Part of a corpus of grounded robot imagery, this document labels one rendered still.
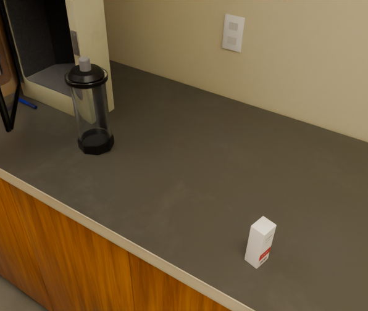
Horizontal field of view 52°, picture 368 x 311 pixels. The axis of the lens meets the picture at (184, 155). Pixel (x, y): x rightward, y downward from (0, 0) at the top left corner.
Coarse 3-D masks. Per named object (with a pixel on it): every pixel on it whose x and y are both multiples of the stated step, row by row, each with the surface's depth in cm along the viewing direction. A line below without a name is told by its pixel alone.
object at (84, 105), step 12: (84, 84) 93; (72, 96) 98; (84, 96) 96; (96, 96) 97; (84, 108) 98; (96, 108) 99; (108, 108) 104; (84, 120) 101; (96, 120) 101; (108, 120) 105; (84, 132) 103; (96, 132) 103; (108, 132) 106; (96, 144) 106
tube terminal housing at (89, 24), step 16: (80, 0) 99; (96, 0) 104; (80, 16) 101; (96, 16) 106; (80, 32) 103; (96, 32) 108; (16, 48) 121; (80, 48) 105; (96, 48) 110; (96, 64) 112; (32, 96) 130; (48, 96) 125; (64, 96) 120; (112, 96) 124
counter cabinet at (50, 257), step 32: (0, 192) 119; (0, 224) 135; (32, 224) 118; (64, 224) 105; (0, 256) 156; (32, 256) 134; (64, 256) 117; (96, 256) 104; (128, 256) 94; (32, 288) 155; (64, 288) 133; (96, 288) 117; (128, 288) 104; (160, 288) 94; (192, 288) 85
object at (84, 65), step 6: (78, 60) 94; (84, 60) 94; (78, 66) 98; (84, 66) 94; (90, 66) 96; (96, 66) 98; (72, 72) 95; (78, 72) 95; (84, 72) 95; (90, 72) 95; (96, 72) 95; (102, 72) 97; (72, 78) 94; (78, 78) 94; (84, 78) 94; (90, 78) 94; (96, 78) 95
